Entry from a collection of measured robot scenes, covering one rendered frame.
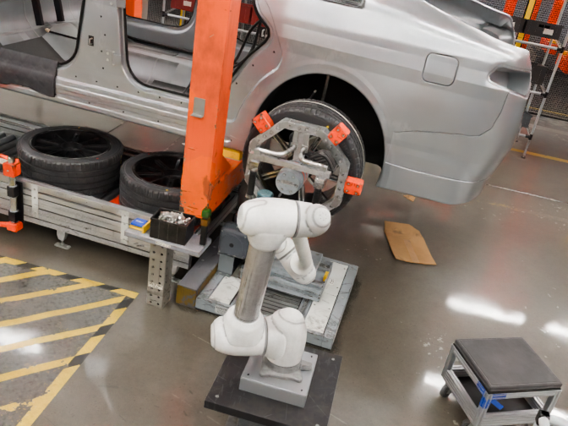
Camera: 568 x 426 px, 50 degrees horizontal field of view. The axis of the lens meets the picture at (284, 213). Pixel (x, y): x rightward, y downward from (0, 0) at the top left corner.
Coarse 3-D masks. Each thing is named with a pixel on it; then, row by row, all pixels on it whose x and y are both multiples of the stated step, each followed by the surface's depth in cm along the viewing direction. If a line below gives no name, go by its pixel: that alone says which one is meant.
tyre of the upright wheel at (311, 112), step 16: (272, 112) 321; (288, 112) 315; (304, 112) 313; (320, 112) 314; (336, 112) 323; (256, 128) 324; (352, 128) 325; (352, 144) 314; (352, 160) 316; (256, 176) 336; (352, 176) 320; (336, 208) 330
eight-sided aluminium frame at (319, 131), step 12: (288, 120) 310; (276, 132) 313; (300, 132) 309; (312, 132) 307; (324, 132) 306; (252, 144) 319; (336, 156) 309; (348, 168) 313; (336, 192) 317; (324, 204) 327; (336, 204) 320
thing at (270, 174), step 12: (264, 144) 333; (312, 144) 321; (276, 156) 331; (288, 156) 328; (264, 168) 343; (264, 180) 340; (312, 180) 330; (336, 180) 326; (276, 192) 344; (300, 192) 335; (324, 192) 351
